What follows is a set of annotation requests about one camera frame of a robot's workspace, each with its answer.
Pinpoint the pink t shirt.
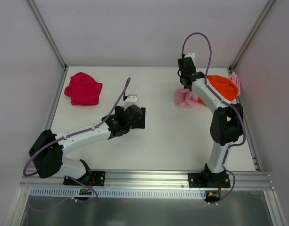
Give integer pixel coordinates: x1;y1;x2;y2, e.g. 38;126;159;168
174;72;242;109

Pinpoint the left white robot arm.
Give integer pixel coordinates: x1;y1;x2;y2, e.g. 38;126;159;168
29;105;146;186

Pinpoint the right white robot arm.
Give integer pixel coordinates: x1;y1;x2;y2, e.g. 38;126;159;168
178;55;245;188

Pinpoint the orange t shirt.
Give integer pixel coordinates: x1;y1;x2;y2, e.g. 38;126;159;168
207;73;240;101

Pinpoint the red t shirt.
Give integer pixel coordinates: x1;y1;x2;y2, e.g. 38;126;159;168
64;72;103;106

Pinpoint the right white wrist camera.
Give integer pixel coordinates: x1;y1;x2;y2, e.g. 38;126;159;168
184;52;196;66

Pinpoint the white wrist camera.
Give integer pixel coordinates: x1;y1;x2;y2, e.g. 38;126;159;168
124;94;138;108
184;52;196;66

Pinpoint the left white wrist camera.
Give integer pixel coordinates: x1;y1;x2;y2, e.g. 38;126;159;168
124;94;138;108

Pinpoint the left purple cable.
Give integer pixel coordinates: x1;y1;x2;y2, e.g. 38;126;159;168
23;77;131;204

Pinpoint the purple cable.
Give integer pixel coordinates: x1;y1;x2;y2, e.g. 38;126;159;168
23;77;131;204
182;32;247;203

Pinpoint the aluminium front rail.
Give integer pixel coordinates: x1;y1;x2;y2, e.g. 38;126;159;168
20;169;275;191

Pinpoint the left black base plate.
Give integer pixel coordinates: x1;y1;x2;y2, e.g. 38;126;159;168
63;171;106;186

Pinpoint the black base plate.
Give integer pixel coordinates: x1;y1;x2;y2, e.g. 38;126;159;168
188;171;231;188
63;171;106;186

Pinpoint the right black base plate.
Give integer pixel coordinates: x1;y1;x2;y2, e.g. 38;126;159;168
188;171;231;188

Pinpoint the left aluminium side rail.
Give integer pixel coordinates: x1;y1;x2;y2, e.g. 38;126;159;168
43;66;68;130

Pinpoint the aluminium side rail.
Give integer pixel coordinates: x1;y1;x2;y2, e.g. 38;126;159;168
43;66;68;130
227;68;262;172

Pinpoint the right aluminium side rail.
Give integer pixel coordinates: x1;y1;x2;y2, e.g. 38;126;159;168
227;68;262;172

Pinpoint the right aluminium frame post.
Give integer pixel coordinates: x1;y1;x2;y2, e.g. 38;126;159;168
228;0;277;73

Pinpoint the aluminium frame post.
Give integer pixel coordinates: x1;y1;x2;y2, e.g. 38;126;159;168
228;0;277;73
26;0;67;70

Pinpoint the white slotted cable duct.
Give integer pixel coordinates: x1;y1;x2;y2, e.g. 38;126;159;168
30;187;206;200

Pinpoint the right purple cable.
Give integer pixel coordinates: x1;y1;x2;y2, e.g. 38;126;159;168
182;32;247;203

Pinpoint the left aluminium frame post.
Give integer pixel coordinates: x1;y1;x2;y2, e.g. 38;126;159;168
26;0;67;70

